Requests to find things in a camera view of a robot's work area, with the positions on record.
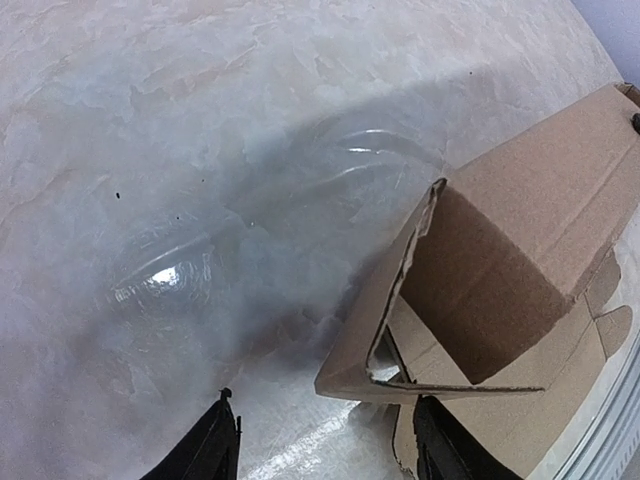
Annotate brown cardboard box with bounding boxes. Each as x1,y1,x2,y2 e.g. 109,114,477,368
315,83,639,479

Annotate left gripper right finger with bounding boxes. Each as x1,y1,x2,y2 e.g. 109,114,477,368
413,396,521,480

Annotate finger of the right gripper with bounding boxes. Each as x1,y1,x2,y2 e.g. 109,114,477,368
631,113,640,134

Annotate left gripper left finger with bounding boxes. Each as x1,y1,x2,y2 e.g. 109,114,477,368
141,388,242,480

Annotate front aluminium frame rail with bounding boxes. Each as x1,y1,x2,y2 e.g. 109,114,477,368
554,336,639,479

